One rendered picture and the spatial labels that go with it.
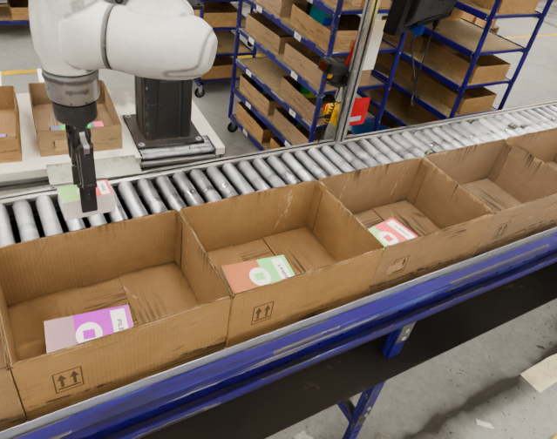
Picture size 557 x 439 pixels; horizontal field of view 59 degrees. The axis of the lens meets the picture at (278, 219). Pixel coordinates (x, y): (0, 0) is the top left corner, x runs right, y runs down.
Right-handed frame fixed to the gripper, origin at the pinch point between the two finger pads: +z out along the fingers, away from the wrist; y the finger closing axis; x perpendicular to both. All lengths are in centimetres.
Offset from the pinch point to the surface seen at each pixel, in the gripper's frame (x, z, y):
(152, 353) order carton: 3.7, 18.5, 30.2
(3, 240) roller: -17, 39, -36
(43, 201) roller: -4, 39, -51
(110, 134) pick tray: 23, 33, -74
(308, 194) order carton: 57, 14, 1
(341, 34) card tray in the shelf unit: 141, 11, -103
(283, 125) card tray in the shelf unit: 136, 75, -130
